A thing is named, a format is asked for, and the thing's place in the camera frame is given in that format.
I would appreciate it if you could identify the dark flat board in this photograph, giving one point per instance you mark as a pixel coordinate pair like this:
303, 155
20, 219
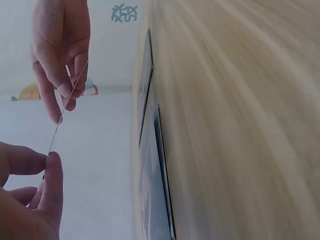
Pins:
160, 180
147, 75

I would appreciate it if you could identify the thin beige thread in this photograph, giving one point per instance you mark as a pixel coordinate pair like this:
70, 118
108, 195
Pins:
65, 107

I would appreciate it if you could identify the person's right hand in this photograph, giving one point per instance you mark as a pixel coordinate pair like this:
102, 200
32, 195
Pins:
57, 32

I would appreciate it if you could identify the person's right fingers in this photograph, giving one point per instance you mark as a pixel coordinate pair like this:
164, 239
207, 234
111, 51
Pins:
50, 95

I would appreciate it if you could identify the person's left hand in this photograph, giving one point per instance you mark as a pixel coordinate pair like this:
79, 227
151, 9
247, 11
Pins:
30, 220

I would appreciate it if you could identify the thin pale needle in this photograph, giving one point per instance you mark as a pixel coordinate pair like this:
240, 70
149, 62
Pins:
68, 71

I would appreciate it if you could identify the person's left thumb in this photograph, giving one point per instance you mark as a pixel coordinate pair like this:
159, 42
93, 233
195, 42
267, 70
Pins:
22, 160

